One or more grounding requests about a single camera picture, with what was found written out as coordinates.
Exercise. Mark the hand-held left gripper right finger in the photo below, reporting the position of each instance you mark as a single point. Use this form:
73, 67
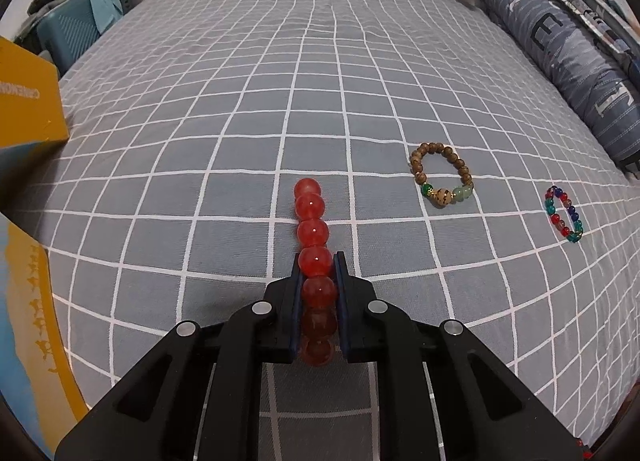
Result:
352, 321

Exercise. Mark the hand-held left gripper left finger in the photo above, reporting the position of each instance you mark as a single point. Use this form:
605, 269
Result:
285, 321

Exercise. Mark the grey checked bed sheet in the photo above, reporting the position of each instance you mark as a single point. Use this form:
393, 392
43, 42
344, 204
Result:
325, 106

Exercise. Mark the blue and yellow cardboard box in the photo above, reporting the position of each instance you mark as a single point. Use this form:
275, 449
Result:
25, 341

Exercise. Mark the blue grey patterned pillow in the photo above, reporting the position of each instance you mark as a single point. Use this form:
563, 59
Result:
575, 66

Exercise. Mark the teal cloth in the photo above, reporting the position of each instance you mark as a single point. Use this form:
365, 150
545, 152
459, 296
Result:
102, 3

